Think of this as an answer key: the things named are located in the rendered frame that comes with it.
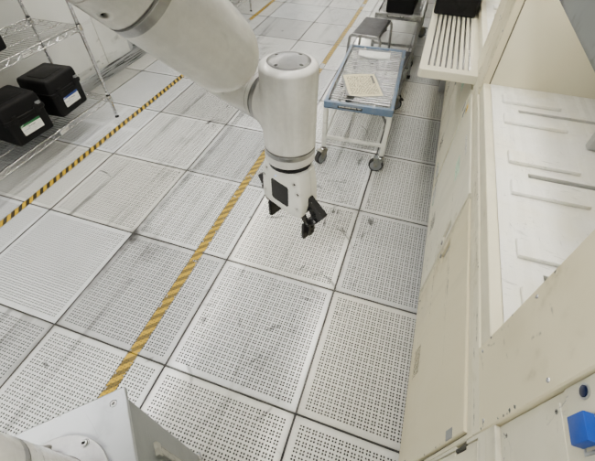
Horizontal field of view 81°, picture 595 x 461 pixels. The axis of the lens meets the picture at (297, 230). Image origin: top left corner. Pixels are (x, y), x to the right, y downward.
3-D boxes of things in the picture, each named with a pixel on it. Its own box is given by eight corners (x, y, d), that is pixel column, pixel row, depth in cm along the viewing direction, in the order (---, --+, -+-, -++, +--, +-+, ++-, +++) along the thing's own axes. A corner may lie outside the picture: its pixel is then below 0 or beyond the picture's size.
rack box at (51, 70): (65, 119, 248) (45, 83, 228) (32, 113, 253) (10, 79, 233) (91, 99, 267) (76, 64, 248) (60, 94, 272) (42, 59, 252)
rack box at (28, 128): (22, 149, 225) (-5, 112, 205) (-9, 139, 232) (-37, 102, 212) (59, 125, 243) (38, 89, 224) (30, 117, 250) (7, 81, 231)
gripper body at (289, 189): (253, 150, 59) (258, 198, 68) (297, 176, 55) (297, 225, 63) (284, 132, 63) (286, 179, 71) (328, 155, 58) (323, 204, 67)
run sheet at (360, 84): (340, 74, 234) (340, 72, 232) (375, 73, 235) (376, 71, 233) (347, 97, 213) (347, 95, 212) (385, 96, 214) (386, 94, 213)
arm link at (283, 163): (252, 141, 57) (253, 156, 59) (290, 165, 53) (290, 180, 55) (287, 122, 61) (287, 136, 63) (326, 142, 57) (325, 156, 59)
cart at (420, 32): (379, 30, 409) (386, -19, 373) (425, 36, 398) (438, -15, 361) (362, 63, 351) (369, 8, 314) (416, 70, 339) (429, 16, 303)
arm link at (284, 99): (250, 140, 57) (290, 165, 53) (240, 57, 47) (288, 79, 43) (286, 120, 61) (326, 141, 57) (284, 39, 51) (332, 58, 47)
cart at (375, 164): (341, 98, 305) (347, 38, 269) (402, 106, 295) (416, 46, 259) (313, 165, 243) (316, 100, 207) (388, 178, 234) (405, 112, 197)
